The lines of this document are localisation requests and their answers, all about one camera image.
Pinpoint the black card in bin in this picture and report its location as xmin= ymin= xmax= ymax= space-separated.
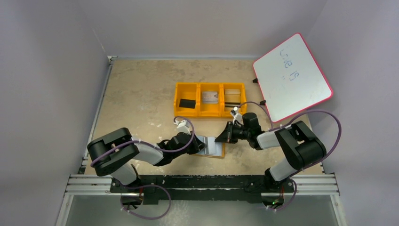
xmin=179 ymin=98 xmax=196 ymax=109

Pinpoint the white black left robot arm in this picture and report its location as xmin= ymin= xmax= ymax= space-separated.
xmin=87 ymin=128 xmax=207 ymax=185

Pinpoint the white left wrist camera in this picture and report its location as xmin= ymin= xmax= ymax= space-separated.
xmin=174 ymin=120 xmax=190 ymax=134

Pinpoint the yellow plastic sorting bin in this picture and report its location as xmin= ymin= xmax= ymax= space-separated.
xmin=174 ymin=82 xmax=246 ymax=118

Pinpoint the white board with pink frame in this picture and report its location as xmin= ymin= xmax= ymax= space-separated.
xmin=253 ymin=33 xmax=334 ymax=122

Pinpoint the grey striped credit card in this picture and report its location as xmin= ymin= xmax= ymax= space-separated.
xmin=204 ymin=137 xmax=217 ymax=155

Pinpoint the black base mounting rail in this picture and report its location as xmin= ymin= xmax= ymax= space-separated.
xmin=110 ymin=175 xmax=297 ymax=209

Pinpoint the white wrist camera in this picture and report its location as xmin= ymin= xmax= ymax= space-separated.
xmin=174 ymin=120 xmax=190 ymax=134
xmin=230 ymin=106 xmax=242 ymax=124

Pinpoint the silver striped card middle bin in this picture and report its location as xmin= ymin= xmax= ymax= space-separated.
xmin=201 ymin=91 xmax=219 ymax=104

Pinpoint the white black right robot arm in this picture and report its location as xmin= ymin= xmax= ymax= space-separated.
xmin=215 ymin=113 xmax=327 ymax=186

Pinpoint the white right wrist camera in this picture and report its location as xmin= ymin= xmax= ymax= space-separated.
xmin=230 ymin=106 xmax=242 ymax=124

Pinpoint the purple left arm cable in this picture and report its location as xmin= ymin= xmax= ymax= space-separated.
xmin=89 ymin=116 xmax=196 ymax=220

